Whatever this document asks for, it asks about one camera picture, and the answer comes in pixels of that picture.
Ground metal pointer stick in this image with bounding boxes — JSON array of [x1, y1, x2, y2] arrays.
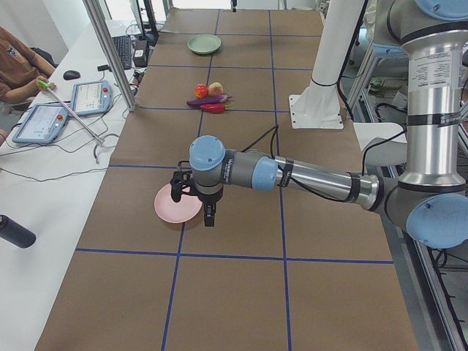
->
[[37, 80, 105, 165]]

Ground pink plate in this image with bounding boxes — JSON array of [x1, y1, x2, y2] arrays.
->
[[154, 184, 202, 224]]

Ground aluminium frame post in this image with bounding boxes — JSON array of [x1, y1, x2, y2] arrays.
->
[[83, 0, 136, 112]]

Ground red chili pepper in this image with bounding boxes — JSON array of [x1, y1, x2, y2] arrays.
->
[[200, 102, 230, 114]]

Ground black computer mouse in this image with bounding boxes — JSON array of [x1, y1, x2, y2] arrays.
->
[[63, 69, 81, 80]]

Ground far blue teach pendant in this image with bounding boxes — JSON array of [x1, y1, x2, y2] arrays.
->
[[70, 80, 113, 117]]

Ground black water bottle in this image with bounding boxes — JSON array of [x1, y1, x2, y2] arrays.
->
[[1, 214, 37, 249]]

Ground person in brown shirt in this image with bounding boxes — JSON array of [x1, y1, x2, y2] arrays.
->
[[1, 28, 56, 104]]

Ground yellow pink peach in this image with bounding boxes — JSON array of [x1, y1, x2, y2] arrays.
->
[[208, 82, 224, 97]]

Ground black keyboard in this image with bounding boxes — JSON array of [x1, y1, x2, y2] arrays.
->
[[112, 35, 132, 70]]

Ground green plate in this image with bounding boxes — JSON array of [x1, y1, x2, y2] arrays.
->
[[187, 34, 222, 55]]

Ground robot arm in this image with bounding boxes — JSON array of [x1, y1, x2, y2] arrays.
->
[[189, 1, 467, 249]]

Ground near blue teach pendant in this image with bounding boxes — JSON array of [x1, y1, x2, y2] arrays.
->
[[12, 104, 68, 144]]

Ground purple eggplant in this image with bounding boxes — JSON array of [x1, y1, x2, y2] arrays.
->
[[186, 95, 232, 108]]

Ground white chair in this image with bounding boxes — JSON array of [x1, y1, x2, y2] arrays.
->
[[353, 122, 407, 166]]

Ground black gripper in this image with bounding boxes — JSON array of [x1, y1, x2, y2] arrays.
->
[[198, 188, 223, 227]]

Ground blue teach pendant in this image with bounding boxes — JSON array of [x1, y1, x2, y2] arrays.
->
[[12, 104, 68, 144], [70, 80, 113, 117]]

